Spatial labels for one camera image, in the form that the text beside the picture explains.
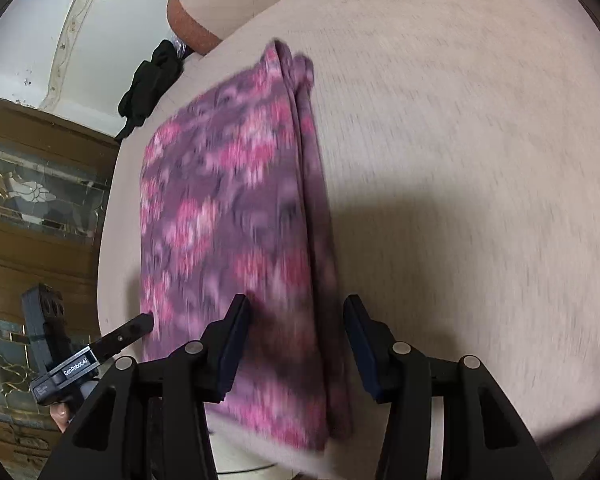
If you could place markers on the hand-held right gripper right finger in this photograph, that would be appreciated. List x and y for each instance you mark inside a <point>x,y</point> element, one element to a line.
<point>362,355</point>

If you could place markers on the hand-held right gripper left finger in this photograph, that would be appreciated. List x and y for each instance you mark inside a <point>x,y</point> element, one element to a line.
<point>234,350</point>

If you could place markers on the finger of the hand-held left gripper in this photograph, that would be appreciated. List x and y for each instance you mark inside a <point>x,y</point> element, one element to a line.
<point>127,332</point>

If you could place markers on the purple floral garment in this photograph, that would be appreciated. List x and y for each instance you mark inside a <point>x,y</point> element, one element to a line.
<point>220,185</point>

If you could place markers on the person's left hand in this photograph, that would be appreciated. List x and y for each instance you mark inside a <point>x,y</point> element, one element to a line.
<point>62,417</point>

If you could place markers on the wooden cabinet with decorated glass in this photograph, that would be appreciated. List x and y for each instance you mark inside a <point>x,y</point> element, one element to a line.
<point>30,260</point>

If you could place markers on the beige checkered bed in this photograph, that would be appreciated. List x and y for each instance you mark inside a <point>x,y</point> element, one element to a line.
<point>455,135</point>

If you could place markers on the black cloth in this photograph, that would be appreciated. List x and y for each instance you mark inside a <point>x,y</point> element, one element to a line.
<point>147,85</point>

